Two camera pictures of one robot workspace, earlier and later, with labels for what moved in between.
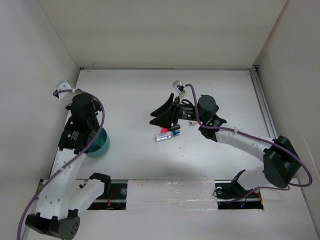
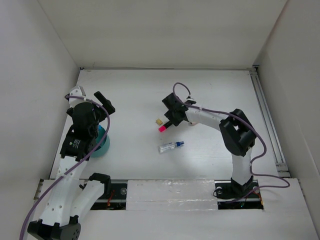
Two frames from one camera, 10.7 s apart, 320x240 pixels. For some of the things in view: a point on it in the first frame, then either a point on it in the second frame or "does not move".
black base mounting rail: x=230 y=196 does not move
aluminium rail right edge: x=267 y=118 does not move
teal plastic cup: x=101 y=145 does not move
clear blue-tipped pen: x=167 y=135 -> x=163 y=148
